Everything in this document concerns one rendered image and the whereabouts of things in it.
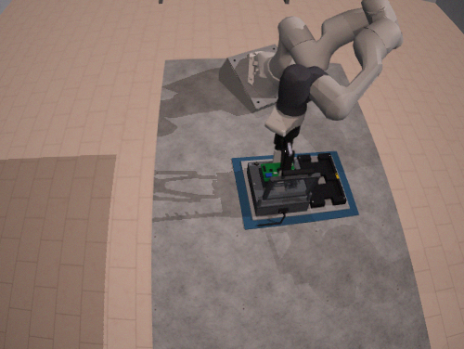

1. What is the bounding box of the green circuit board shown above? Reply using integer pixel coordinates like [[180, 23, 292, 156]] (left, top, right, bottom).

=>
[[261, 162, 295, 182]]

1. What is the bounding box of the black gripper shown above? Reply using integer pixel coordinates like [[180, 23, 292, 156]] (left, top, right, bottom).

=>
[[272, 126, 301, 176]]

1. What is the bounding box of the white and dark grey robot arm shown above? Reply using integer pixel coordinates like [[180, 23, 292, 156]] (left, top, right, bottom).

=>
[[247, 0, 404, 136]]

